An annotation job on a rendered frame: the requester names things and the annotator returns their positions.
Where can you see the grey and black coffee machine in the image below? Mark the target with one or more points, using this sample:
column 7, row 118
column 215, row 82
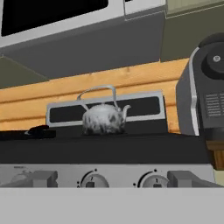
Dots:
column 204, row 96

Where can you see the white speckled kettle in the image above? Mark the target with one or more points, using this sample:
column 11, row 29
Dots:
column 102, row 119

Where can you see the silver stove knob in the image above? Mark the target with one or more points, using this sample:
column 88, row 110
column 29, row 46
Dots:
column 154, row 180
column 94, row 181
column 19, row 176

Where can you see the brown wooden block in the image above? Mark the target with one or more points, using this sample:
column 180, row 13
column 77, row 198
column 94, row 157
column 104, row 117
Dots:
column 217, row 154

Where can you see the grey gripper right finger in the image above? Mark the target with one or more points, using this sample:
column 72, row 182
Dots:
column 178, row 179

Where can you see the black and silver stove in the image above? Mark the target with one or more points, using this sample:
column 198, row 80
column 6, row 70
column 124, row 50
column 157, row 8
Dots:
column 105, row 148

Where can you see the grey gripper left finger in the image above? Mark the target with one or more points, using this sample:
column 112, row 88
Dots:
column 44, row 179

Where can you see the silver microwave oven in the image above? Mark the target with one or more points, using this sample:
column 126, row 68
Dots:
column 87, row 35

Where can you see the olive green wall cupboard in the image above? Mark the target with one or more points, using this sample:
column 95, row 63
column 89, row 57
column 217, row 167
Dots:
column 17, row 74
column 189, row 32

